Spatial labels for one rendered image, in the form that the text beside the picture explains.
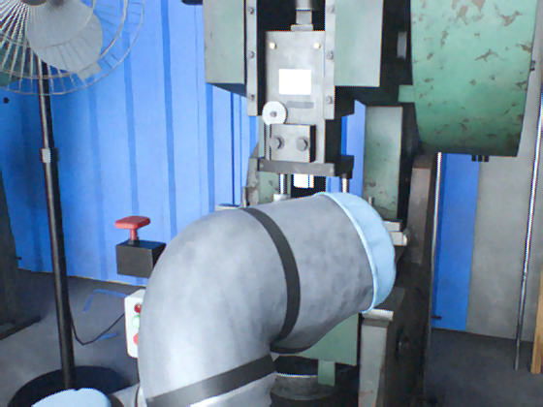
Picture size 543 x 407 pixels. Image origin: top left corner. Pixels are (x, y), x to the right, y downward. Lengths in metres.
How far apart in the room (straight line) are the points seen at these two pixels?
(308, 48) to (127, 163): 1.82
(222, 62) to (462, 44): 0.57
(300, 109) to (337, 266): 0.86
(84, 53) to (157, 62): 1.02
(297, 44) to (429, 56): 0.41
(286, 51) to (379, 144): 0.37
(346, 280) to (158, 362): 0.16
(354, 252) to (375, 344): 0.67
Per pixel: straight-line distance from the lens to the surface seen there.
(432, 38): 0.97
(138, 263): 1.36
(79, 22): 1.84
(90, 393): 0.83
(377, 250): 0.51
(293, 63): 1.31
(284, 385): 1.43
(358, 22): 1.23
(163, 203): 2.92
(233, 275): 0.42
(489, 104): 1.04
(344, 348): 1.24
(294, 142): 1.29
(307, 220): 0.48
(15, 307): 2.88
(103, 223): 3.18
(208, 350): 0.41
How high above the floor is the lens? 1.08
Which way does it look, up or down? 14 degrees down
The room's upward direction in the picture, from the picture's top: 1 degrees clockwise
